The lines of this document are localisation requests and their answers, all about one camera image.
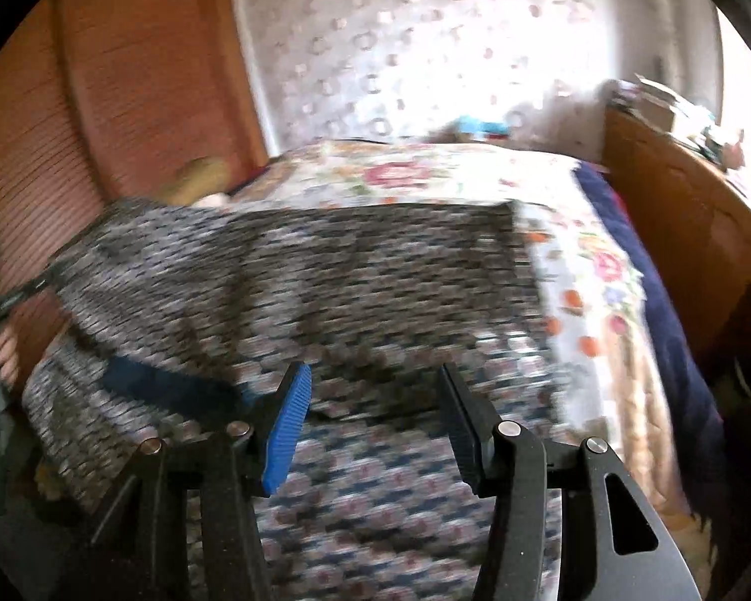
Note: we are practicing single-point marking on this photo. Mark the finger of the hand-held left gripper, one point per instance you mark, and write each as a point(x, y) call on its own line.
point(31, 288)

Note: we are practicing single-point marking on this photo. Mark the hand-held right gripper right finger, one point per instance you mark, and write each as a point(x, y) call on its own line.
point(466, 426)

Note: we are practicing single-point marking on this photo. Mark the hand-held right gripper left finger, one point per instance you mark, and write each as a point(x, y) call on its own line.
point(285, 432)

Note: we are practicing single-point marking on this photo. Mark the circle-print dark shirt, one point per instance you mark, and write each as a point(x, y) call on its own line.
point(350, 300)

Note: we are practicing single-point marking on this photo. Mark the orange-print bedsheet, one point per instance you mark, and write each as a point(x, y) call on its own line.
point(576, 300)

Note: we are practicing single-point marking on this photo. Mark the golden yellow pillow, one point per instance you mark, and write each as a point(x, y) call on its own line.
point(200, 178)

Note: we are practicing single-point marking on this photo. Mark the wooden slatted wardrobe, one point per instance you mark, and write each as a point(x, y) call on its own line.
point(131, 106)

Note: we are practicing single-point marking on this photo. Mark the navy blue blanket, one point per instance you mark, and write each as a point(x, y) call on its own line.
point(669, 338)

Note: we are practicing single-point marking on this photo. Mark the cardboard box with blue cloth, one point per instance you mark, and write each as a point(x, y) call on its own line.
point(475, 128)

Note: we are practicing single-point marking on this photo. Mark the wooden low cabinet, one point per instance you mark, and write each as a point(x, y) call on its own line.
point(676, 213)

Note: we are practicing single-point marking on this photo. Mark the circle-patterned sheer curtain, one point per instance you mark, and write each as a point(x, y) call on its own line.
point(413, 62)

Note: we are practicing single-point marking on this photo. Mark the pile of papers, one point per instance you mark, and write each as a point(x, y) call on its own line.
point(657, 103)

